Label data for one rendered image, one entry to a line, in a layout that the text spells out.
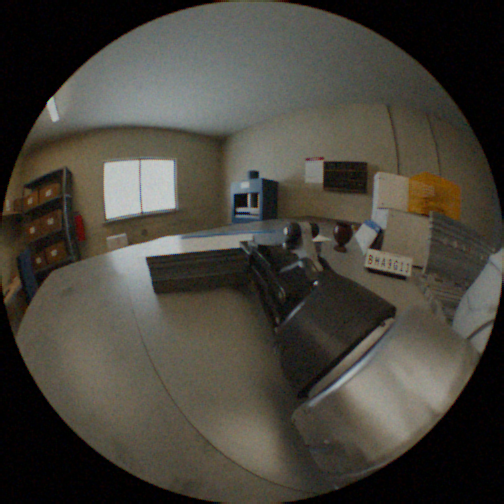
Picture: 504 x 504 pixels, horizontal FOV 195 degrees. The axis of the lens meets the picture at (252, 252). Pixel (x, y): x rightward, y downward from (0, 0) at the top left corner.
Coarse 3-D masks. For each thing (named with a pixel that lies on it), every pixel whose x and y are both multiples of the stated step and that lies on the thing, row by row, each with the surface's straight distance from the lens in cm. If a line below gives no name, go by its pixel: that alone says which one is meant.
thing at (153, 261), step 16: (160, 256) 30; (176, 256) 29; (192, 256) 29; (208, 256) 29; (224, 256) 29; (240, 256) 29; (288, 256) 34; (160, 272) 31; (176, 272) 31; (192, 272) 30; (208, 272) 30; (224, 272) 30; (240, 272) 31; (160, 288) 33; (176, 288) 32; (192, 288) 32; (208, 288) 32
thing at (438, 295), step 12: (432, 276) 55; (420, 288) 52; (432, 288) 51; (444, 288) 56; (456, 288) 65; (468, 288) 69; (432, 300) 45; (444, 300) 48; (456, 300) 54; (444, 312) 41
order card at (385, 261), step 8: (368, 248) 50; (368, 256) 49; (376, 256) 50; (384, 256) 51; (392, 256) 52; (400, 256) 53; (368, 264) 49; (376, 264) 50; (384, 264) 50; (392, 264) 51; (400, 264) 53; (408, 264) 54; (392, 272) 51; (400, 272) 52; (408, 272) 54
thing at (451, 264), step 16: (432, 224) 52; (448, 224) 58; (464, 224) 63; (432, 240) 52; (448, 240) 58; (464, 240) 64; (480, 240) 73; (432, 256) 52; (448, 256) 58; (464, 256) 64; (448, 272) 58; (464, 272) 64; (480, 272) 75
